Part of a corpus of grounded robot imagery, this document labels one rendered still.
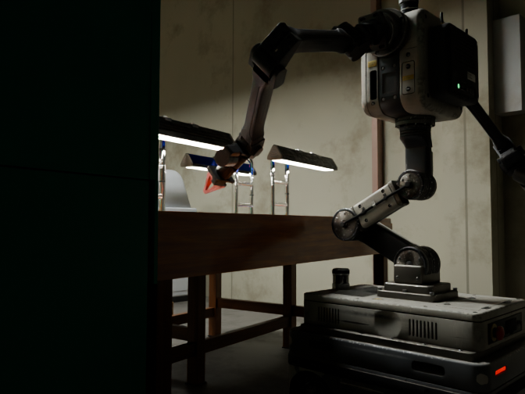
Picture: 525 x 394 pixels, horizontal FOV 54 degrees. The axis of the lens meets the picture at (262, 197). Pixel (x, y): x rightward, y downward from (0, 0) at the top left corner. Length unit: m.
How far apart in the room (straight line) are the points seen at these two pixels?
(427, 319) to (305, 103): 3.13
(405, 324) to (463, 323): 0.19
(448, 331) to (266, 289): 3.25
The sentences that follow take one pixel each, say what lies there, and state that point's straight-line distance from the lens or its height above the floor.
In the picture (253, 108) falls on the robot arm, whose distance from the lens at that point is 1.55.
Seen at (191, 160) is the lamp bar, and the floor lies 1.07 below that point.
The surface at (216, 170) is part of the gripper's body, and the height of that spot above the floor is 0.91.
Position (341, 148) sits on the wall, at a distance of 4.27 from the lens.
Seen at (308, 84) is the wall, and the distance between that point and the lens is 4.58.
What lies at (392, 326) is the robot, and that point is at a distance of 1.78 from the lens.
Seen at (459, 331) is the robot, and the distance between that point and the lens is 1.67.
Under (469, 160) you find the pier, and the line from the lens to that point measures 3.51.
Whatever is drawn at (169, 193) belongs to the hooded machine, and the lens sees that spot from 5.02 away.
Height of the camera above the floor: 0.73
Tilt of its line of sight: 3 degrees up
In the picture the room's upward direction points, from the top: straight up
